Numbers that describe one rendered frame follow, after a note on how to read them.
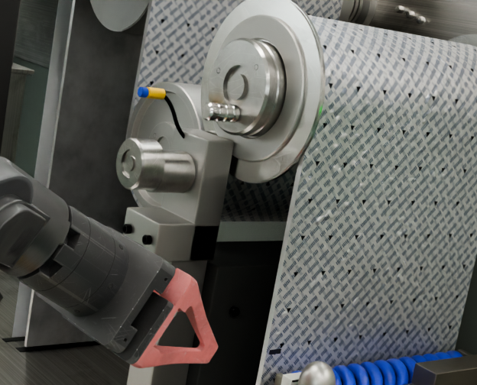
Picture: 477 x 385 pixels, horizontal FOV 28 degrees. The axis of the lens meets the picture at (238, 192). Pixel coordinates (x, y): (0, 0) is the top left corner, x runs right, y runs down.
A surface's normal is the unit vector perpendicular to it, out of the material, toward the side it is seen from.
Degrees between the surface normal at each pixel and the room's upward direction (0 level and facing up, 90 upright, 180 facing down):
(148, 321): 59
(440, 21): 90
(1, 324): 0
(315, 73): 90
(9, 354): 0
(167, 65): 92
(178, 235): 90
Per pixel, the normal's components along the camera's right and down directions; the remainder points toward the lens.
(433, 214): 0.60, 0.26
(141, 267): -0.58, -0.51
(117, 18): -0.78, -0.02
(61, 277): 0.29, 0.61
